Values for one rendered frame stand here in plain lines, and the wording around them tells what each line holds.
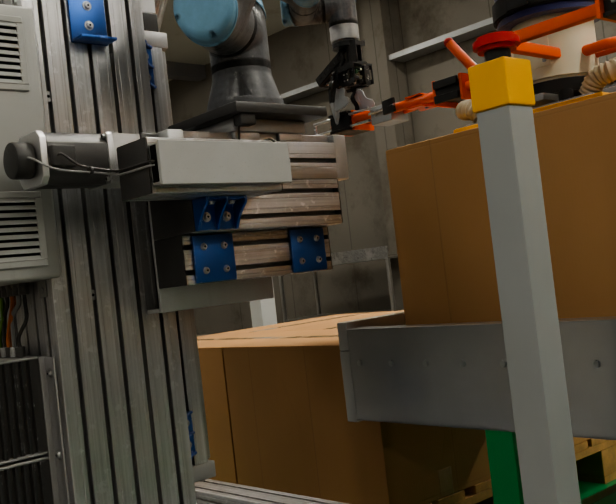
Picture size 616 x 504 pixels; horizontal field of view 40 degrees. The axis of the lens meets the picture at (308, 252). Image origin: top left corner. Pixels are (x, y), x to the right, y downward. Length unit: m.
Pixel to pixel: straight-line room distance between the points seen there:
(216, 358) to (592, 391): 1.28
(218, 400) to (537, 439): 1.34
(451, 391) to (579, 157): 0.48
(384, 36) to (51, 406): 8.52
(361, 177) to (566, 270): 8.80
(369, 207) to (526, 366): 9.02
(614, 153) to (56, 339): 1.02
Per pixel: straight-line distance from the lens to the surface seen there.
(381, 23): 9.86
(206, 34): 1.52
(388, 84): 9.70
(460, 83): 1.94
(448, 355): 1.61
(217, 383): 2.46
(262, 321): 5.51
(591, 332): 1.43
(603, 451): 2.74
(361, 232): 10.36
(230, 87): 1.62
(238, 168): 1.39
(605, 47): 1.78
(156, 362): 1.64
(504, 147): 1.27
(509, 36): 1.31
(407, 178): 1.82
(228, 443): 2.47
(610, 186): 1.55
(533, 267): 1.27
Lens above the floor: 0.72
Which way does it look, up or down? 2 degrees up
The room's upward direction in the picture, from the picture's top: 7 degrees counter-clockwise
